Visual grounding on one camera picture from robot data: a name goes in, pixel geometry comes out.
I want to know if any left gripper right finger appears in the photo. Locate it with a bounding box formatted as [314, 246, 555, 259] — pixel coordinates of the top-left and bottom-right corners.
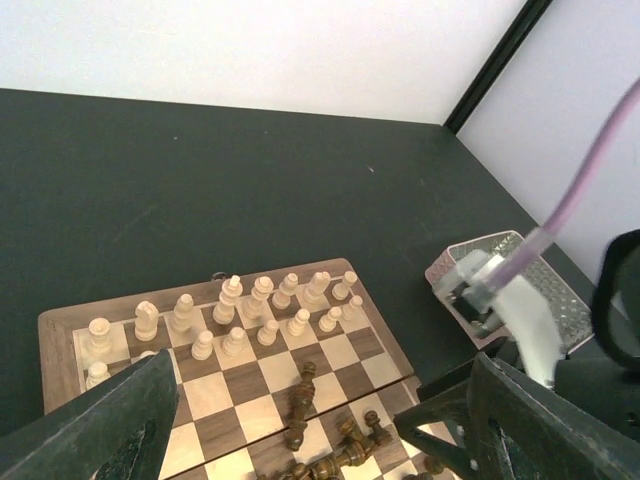
[467, 354, 639, 479]

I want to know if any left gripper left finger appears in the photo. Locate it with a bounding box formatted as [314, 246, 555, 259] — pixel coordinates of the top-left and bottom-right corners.
[1, 350, 179, 479]

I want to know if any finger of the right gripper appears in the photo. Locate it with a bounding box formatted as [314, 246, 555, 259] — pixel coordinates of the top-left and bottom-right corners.
[393, 357, 500, 475]

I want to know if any row of white chess pieces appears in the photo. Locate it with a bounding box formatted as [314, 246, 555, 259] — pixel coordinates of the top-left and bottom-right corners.
[73, 271, 372, 393]

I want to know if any pile of dark chess pieces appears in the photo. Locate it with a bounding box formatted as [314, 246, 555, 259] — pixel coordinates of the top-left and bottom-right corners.
[259, 409, 446, 480]

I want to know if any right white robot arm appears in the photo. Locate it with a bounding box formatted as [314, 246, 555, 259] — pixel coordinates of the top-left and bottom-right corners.
[394, 231, 639, 479]

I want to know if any wooden chess board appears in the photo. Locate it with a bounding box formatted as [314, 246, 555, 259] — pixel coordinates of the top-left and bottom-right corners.
[38, 258, 419, 479]

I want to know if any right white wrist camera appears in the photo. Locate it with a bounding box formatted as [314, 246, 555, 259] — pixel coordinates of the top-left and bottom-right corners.
[433, 249, 565, 389]

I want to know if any pink rimmed metal tray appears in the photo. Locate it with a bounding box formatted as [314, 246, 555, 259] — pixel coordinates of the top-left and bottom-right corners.
[425, 231, 593, 376]

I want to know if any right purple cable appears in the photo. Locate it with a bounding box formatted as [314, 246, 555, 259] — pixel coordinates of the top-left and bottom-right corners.
[492, 77, 640, 296]

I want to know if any dark lying queen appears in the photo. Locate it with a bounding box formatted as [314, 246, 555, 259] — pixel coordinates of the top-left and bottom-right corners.
[285, 361, 316, 452]

